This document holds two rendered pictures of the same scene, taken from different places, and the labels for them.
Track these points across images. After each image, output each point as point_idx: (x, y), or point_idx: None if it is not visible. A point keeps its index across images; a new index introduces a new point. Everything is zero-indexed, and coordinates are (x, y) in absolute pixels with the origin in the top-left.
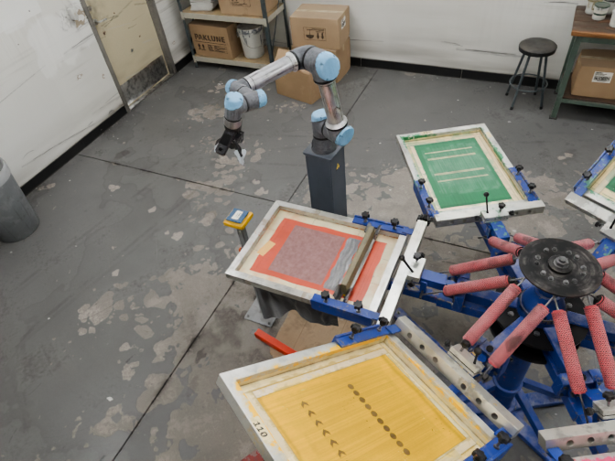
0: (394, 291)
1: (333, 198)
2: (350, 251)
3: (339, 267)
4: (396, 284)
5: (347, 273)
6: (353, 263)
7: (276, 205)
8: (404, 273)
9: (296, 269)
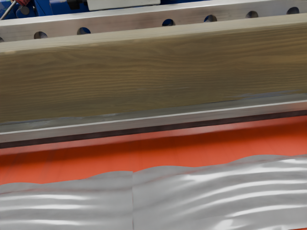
0: (211, 2)
1: None
2: (18, 210)
3: (185, 195)
4: (186, 5)
5: (286, 19)
6: (200, 25)
7: None
8: (140, 8)
9: None
